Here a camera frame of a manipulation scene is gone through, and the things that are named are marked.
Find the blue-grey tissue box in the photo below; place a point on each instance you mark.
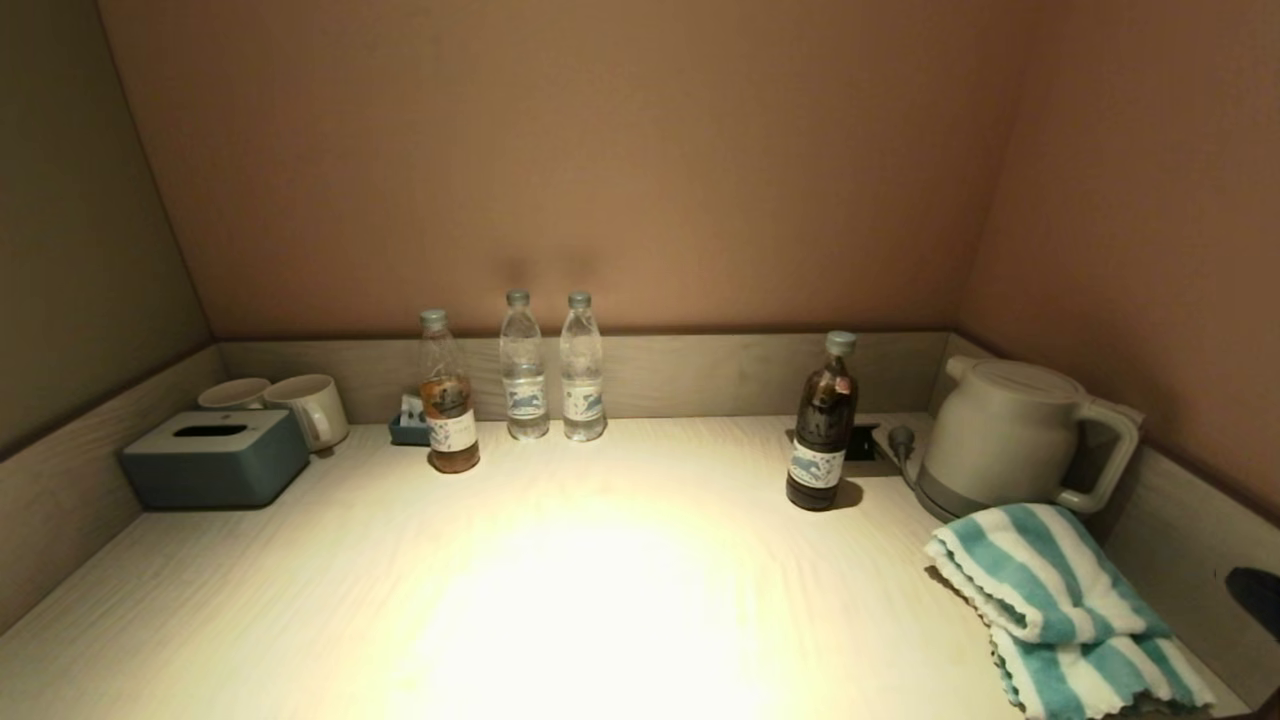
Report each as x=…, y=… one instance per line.
x=215, y=468

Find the grey kettle base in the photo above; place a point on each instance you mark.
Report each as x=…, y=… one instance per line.
x=938, y=508

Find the bottle with amber liquid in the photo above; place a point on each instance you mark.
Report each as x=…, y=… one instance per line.
x=450, y=430

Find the teal white striped towel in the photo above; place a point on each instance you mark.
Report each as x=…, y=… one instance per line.
x=1040, y=590

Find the clear water bottle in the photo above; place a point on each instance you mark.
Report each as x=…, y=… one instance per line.
x=524, y=400
x=583, y=400

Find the grey power plug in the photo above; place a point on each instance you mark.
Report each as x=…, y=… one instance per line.
x=900, y=438

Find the beige electric kettle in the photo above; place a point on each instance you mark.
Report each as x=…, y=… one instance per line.
x=1000, y=440

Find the white ceramic mug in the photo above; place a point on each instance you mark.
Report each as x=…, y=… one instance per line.
x=308, y=404
x=232, y=392

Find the black recessed socket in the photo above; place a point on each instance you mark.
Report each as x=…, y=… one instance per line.
x=862, y=445

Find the small blue tray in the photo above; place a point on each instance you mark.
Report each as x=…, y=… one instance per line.
x=405, y=435

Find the bottle with dark liquid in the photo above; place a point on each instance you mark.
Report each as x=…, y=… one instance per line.
x=820, y=450

